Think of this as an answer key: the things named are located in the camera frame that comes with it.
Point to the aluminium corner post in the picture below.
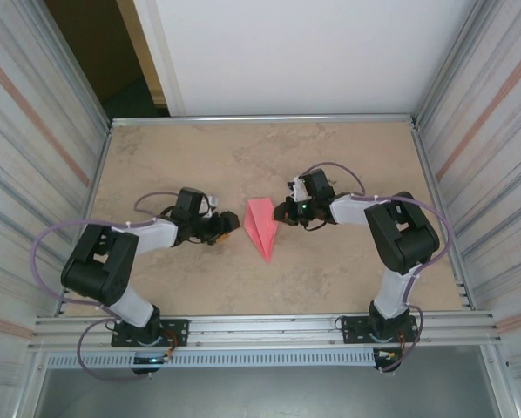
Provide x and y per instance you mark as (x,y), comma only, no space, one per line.
(76,65)
(451,65)

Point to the white door frame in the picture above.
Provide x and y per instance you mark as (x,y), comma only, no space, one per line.
(159,52)

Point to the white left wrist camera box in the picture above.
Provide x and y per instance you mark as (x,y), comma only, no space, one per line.
(210,206)

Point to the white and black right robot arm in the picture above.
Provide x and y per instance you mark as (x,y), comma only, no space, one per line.
(404,235)

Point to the aluminium table side rail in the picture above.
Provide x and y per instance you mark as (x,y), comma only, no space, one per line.
(424,161)
(100,161)

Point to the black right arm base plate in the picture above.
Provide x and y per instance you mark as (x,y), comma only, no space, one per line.
(352,328)

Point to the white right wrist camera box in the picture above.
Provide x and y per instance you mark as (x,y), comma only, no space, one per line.
(297,189)

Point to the aluminium table edge rail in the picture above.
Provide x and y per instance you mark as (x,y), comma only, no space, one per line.
(265,118)

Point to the long aluminium mounting rail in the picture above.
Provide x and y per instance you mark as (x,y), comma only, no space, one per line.
(265,328)

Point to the brown wooden door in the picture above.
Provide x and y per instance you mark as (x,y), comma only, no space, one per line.
(90,43)

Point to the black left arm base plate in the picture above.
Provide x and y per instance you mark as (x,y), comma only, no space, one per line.
(177,328)

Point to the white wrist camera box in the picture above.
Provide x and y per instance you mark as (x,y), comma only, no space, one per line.
(210,206)
(297,189)

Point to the pink square paper sheet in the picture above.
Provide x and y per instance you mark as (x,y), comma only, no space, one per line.
(258,226)

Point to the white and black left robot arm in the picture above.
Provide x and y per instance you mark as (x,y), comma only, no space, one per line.
(99,265)

